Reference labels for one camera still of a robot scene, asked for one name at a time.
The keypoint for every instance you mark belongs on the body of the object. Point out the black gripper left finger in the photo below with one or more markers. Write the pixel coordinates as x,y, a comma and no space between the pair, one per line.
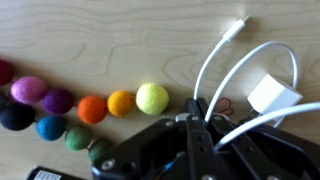
196,150

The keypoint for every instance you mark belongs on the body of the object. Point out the black device with white label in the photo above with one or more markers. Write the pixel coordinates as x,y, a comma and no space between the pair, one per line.
50,174

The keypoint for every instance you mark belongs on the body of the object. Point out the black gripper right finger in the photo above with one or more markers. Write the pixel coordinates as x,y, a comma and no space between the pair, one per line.
266,156

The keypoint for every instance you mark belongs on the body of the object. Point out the white charger plug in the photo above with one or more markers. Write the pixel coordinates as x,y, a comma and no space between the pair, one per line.
273,95

